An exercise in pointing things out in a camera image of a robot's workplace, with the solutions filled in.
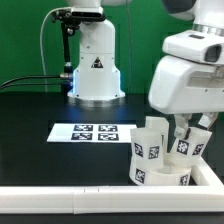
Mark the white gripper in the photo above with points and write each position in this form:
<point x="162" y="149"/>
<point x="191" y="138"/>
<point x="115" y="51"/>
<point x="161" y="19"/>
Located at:
<point x="181" y="86"/>

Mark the white round stool seat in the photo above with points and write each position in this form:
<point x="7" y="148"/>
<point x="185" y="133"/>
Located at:
<point x="169" y="175"/>

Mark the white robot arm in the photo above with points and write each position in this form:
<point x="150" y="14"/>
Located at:
<point x="96" y="79"/>

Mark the white L-shaped fence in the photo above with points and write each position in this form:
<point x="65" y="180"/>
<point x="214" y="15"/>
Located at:
<point x="207" y="195"/>

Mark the white marker sheet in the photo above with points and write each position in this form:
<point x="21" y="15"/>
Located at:
<point x="90" y="133"/>

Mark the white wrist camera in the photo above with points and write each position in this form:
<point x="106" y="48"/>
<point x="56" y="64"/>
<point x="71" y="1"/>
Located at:
<point x="196" y="46"/>

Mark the black camera on stand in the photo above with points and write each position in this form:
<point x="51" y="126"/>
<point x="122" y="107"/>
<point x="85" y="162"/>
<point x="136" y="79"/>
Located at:
<point x="70" y="22"/>

